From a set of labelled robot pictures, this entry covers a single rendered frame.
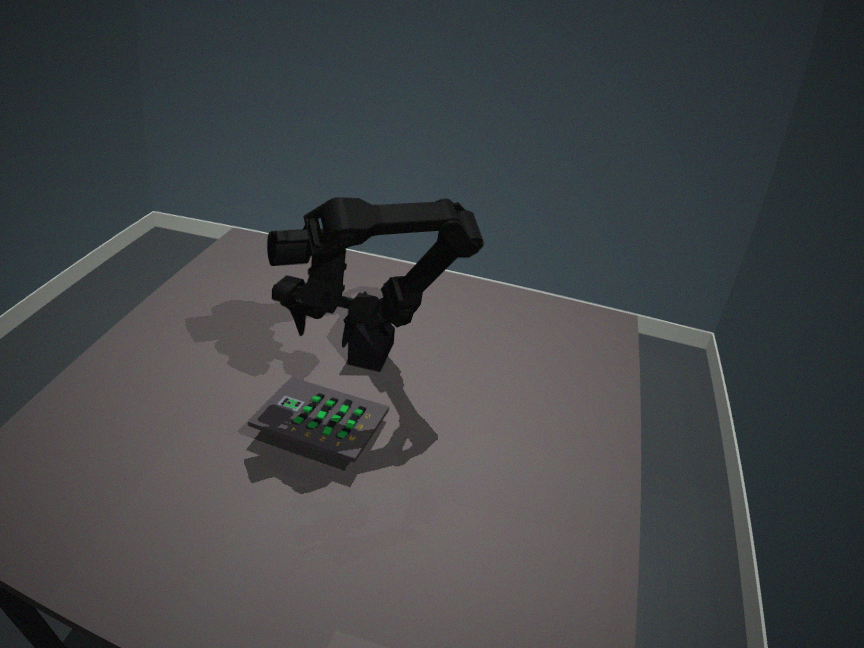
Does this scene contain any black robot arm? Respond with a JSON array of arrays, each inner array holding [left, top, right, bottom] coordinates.
[[267, 197, 483, 336]]

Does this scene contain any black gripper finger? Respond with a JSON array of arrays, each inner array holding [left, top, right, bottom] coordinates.
[[280, 302, 306, 336], [342, 315, 361, 348]]

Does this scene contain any grey switch panel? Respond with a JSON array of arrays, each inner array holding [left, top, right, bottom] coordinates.
[[248, 377, 389, 463]]

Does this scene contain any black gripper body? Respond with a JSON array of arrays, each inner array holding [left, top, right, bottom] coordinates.
[[272, 261, 380, 324]]

